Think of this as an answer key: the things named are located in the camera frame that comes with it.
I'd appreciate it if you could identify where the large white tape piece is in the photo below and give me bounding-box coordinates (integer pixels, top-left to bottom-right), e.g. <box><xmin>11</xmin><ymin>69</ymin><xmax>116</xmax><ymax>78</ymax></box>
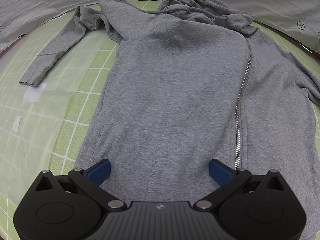
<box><xmin>23</xmin><ymin>83</ymin><xmax>47</xmax><ymax>102</ymax></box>

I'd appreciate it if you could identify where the grey zip hoodie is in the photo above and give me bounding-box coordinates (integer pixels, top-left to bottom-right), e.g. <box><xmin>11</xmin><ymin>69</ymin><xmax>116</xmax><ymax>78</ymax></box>
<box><xmin>20</xmin><ymin>0</ymin><xmax>319</xmax><ymax>239</ymax></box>

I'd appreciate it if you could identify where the small white tape piece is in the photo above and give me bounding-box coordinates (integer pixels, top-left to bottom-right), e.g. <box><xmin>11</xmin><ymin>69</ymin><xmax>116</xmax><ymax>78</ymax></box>
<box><xmin>12</xmin><ymin>115</ymin><xmax>21</xmax><ymax>132</ymax></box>

